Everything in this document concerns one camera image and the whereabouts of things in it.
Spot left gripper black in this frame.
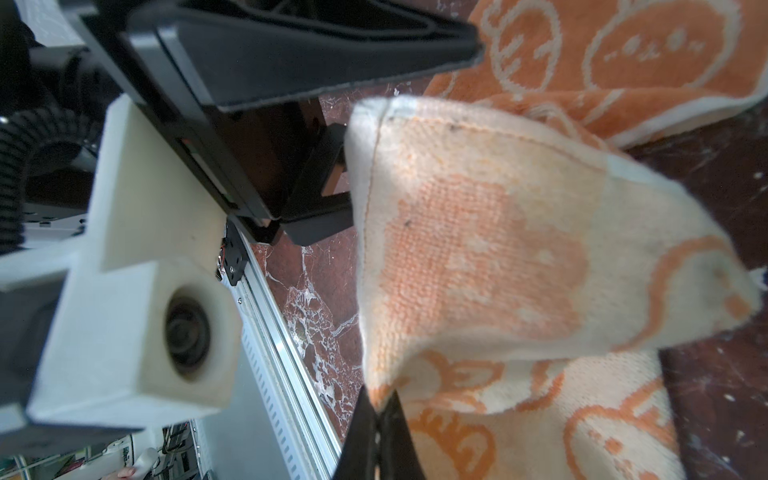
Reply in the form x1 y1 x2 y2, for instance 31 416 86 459
0 0 486 247

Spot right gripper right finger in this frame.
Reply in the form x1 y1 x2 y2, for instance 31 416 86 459
379 392 426 480

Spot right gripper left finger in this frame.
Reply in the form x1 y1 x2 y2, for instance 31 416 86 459
332 386 379 480

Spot orange patterned towel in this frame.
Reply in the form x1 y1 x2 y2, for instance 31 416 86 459
345 1 767 479

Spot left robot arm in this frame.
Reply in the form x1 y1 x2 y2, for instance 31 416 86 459
1 1 484 252

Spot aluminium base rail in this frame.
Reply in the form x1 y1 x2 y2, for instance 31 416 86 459
191 224 340 479

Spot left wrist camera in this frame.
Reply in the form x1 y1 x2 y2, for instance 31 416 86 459
1 96 242 428

